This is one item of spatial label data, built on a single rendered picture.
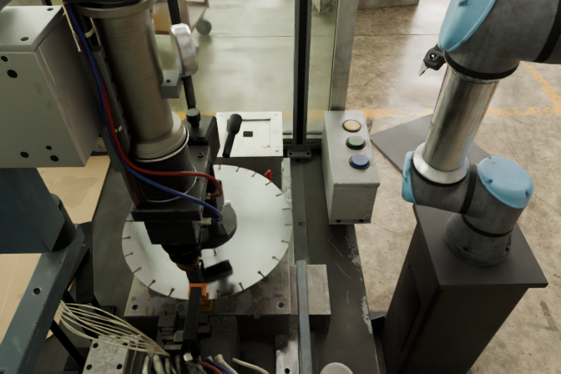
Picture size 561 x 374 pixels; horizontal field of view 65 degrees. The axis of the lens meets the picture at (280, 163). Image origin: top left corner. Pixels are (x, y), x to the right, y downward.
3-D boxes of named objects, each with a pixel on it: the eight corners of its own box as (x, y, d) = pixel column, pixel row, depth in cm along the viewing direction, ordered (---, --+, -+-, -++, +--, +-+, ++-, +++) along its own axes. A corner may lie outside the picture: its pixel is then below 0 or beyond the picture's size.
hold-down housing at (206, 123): (201, 196, 74) (181, 98, 60) (228, 199, 74) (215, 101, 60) (191, 221, 70) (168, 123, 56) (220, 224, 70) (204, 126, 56)
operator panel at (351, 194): (320, 150, 131) (323, 110, 121) (356, 150, 131) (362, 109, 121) (329, 224, 111) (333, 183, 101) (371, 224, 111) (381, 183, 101)
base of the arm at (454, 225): (495, 214, 113) (508, 189, 106) (518, 265, 102) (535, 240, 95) (437, 215, 113) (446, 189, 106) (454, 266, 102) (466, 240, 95)
